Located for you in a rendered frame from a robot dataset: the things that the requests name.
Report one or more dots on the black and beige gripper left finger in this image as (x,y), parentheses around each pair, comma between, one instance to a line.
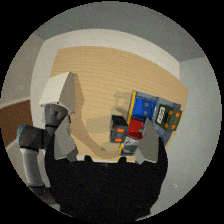
(60,151)

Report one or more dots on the grey open bin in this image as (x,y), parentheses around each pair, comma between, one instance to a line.
(132,146)

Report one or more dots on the red open bin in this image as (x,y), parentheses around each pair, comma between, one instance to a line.
(135,125)

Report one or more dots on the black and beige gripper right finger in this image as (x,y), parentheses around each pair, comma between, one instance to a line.
(150,153)

